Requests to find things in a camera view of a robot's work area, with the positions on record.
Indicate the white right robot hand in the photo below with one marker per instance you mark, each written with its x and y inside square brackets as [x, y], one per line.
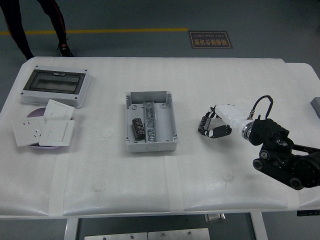
[230, 113]

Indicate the black cylindrical battery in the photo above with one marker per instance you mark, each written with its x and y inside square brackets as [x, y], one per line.
[138, 128]

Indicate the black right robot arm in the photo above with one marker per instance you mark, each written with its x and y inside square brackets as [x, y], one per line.
[275, 155]

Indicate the open grey junction box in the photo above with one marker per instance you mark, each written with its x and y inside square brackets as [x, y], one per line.
[163, 122]

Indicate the grey box with window lid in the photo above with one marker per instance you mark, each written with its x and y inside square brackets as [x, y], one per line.
[53, 83]

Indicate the white foam table cover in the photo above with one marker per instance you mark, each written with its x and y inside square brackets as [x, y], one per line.
[225, 75]

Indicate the brown floor sign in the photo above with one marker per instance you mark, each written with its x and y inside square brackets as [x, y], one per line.
[210, 39]

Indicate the grey block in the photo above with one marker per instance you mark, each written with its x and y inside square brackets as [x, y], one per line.
[316, 105]

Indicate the black table control panel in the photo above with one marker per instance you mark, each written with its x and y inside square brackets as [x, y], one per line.
[308, 213]

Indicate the yellow floor tape line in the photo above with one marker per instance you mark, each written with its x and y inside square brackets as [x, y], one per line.
[112, 31]

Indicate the person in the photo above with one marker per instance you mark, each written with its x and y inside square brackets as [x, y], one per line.
[57, 25]

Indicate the purple plate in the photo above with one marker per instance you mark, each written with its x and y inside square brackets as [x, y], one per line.
[35, 113]

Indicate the metal mounting rail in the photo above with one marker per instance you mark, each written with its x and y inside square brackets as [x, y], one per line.
[149, 122]

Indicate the metal bracket under table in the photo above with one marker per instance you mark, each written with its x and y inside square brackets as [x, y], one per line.
[215, 218]

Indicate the metal base plate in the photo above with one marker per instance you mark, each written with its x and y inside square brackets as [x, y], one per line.
[178, 234]
[115, 236]

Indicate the white wall switch panel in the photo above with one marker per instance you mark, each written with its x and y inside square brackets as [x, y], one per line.
[57, 132]
[58, 110]

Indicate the white table frame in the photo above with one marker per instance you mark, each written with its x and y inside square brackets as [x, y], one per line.
[71, 230]

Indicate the white wall socket panel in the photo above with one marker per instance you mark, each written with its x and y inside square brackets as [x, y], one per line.
[27, 131]

